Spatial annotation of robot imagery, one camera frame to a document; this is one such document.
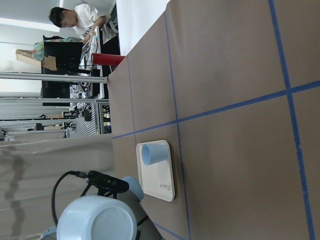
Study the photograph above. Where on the blue plastic cup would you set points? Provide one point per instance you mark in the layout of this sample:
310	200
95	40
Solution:
153	153
97	218

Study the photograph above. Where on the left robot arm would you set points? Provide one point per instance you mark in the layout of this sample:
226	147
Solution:
146	230

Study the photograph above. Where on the cream plastic tray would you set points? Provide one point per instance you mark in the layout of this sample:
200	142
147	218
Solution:
156	180

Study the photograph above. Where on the red cylinder object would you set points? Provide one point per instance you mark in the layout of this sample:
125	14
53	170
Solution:
107	59

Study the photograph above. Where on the black monitor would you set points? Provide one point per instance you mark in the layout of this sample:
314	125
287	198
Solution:
62	58

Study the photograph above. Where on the person in white shirt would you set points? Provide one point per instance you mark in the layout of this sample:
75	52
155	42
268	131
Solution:
84	19

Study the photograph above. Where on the aluminium frame post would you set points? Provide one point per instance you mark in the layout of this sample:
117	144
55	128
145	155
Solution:
52	77

